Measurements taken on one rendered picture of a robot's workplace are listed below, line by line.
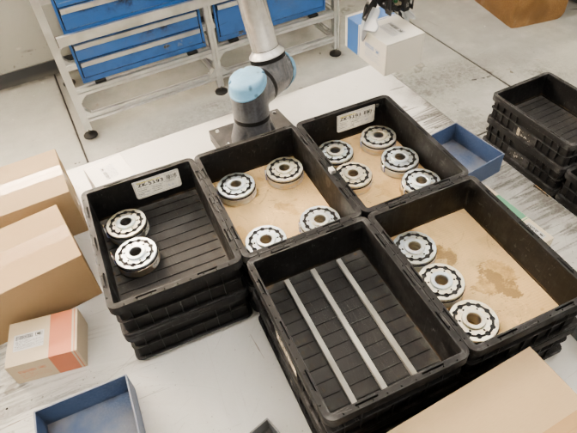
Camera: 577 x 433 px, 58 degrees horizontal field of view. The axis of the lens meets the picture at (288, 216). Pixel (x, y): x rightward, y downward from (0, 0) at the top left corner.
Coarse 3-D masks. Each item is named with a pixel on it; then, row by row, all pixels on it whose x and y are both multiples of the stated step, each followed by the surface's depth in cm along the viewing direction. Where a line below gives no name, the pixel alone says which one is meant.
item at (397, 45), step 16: (352, 16) 146; (384, 16) 144; (352, 32) 146; (368, 32) 139; (384, 32) 138; (400, 32) 138; (416, 32) 137; (352, 48) 150; (368, 48) 142; (384, 48) 135; (400, 48) 137; (416, 48) 139; (384, 64) 138; (400, 64) 140
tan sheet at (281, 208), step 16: (256, 176) 148; (304, 176) 147; (272, 192) 143; (288, 192) 143; (304, 192) 142; (240, 208) 140; (256, 208) 140; (272, 208) 139; (288, 208) 139; (304, 208) 138; (240, 224) 136; (256, 224) 135; (272, 224) 135; (288, 224) 135
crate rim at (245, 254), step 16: (288, 128) 146; (240, 144) 143; (304, 144) 141; (320, 160) 136; (208, 176) 134; (224, 208) 126; (352, 208) 124; (336, 224) 120; (240, 240) 119; (288, 240) 118
